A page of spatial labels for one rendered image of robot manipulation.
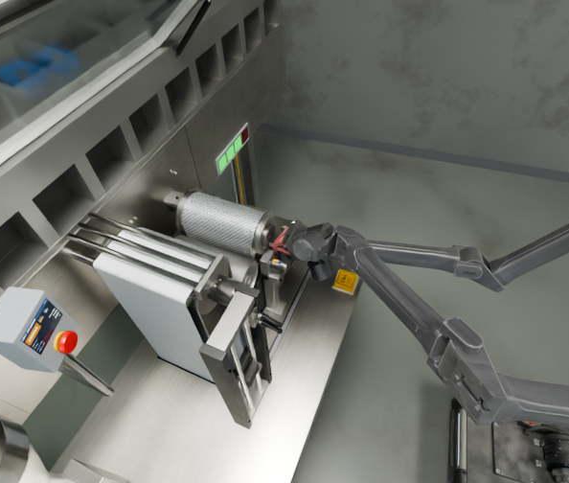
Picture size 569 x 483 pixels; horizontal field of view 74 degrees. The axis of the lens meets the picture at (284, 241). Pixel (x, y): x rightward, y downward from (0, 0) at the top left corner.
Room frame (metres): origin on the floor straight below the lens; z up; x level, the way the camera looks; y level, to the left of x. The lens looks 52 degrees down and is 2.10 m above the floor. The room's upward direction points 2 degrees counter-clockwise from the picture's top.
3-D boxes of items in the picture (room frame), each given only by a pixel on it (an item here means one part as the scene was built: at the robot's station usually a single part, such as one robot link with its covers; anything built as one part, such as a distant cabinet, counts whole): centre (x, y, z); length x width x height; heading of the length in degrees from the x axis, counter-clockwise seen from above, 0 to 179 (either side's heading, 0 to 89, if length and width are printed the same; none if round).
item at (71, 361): (0.22, 0.32, 1.51); 0.02 x 0.02 x 0.20
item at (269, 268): (0.65, 0.04, 1.05); 0.06 x 0.05 x 0.31; 65
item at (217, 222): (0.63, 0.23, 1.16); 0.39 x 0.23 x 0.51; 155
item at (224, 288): (0.46, 0.14, 1.33); 0.06 x 0.06 x 0.06; 65
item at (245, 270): (0.64, 0.22, 1.17); 0.26 x 0.12 x 0.12; 65
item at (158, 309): (0.46, 0.34, 1.17); 0.34 x 0.05 x 0.54; 65
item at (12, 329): (0.22, 0.32, 1.66); 0.07 x 0.07 x 0.10; 81
